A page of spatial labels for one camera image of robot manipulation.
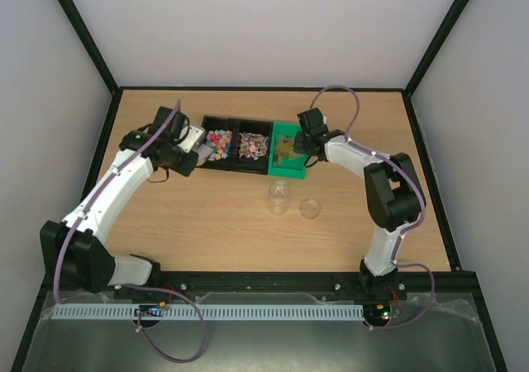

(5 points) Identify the grey slotted cable duct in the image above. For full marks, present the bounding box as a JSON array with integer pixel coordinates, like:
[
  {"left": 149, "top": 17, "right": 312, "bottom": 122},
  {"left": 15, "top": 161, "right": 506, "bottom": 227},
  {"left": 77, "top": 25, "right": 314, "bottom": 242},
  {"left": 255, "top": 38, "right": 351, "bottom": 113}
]
[{"left": 50, "top": 303, "right": 364, "bottom": 322}]

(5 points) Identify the clear jar lid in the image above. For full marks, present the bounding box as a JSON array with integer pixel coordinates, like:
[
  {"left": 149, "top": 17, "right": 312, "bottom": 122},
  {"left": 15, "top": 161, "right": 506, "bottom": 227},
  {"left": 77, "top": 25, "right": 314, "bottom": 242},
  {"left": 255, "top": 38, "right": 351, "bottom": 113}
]
[{"left": 299, "top": 198, "right": 322, "bottom": 220}]

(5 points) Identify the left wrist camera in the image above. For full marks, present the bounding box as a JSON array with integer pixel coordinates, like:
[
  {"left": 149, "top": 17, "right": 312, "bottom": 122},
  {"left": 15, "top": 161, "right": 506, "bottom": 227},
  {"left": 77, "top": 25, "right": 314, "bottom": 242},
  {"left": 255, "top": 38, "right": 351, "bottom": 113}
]
[{"left": 178, "top": 125, "right": 206, "bottom": 153}]

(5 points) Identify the metal scoop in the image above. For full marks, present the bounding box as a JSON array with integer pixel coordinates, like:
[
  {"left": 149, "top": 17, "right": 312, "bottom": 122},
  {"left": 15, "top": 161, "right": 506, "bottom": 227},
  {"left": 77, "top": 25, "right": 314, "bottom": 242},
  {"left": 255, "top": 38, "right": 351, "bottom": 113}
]
[{"left": 198, "top": 145, "right": 213, "bottom": 161}]

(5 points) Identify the clear plastic jar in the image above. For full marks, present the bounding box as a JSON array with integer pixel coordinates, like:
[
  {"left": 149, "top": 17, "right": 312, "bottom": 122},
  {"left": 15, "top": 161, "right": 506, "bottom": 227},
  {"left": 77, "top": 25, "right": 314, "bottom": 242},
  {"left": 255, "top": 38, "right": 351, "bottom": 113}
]
[{"left": 268, "top": 179, "right": 291, "bottom": 216}]

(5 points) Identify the green bin with gummies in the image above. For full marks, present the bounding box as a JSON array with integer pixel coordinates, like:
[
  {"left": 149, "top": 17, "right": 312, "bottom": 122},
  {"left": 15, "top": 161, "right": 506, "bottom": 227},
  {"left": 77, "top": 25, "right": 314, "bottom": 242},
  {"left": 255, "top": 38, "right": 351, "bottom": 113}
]
[{"left": 268, "top": 122, "right": 307, "bottom": 179}]

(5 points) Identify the black bin with lollipop candies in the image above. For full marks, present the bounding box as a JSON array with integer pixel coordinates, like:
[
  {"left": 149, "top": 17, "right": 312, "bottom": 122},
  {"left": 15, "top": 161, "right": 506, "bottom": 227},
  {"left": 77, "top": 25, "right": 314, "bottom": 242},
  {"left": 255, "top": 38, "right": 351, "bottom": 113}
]
[{"left": 231, "top": 119, "right": 273, "bottom": 175}]

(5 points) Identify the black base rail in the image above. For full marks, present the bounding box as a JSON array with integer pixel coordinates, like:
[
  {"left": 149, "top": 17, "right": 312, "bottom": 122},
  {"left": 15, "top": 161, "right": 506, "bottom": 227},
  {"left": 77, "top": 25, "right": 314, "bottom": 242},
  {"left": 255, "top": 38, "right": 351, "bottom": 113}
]
[{"left": 113, "top": 270, "right": 408, "bottom": 303}]

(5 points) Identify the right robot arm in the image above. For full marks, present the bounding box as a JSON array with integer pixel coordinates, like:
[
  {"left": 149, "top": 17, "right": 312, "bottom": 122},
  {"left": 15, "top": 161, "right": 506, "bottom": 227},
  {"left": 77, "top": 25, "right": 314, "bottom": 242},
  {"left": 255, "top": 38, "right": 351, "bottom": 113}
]
[{"left": 294, "top": 108, "right": 426, "bottom": 299}]

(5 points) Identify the black bin with star candies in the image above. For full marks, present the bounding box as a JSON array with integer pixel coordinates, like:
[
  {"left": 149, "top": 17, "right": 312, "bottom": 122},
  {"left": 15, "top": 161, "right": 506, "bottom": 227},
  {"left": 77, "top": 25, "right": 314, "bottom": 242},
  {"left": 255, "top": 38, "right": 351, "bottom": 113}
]
[{"left": 201, "top": 116, "right": 240, "bottom": 171}]

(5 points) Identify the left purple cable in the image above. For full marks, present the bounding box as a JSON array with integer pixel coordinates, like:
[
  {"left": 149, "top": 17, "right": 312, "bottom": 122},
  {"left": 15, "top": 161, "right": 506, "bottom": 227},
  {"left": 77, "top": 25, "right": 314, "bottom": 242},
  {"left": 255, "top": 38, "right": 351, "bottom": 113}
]
[{"left": 54, "top": 98, "right": 207, "bottom": 363}]

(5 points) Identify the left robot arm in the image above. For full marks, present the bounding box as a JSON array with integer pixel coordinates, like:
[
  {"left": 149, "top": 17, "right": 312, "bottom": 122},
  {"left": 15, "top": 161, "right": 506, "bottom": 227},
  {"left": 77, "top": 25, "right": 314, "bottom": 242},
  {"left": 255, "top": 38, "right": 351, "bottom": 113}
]
[{"left": 40, "top": 106, "right": 206, "bottom": 303}]

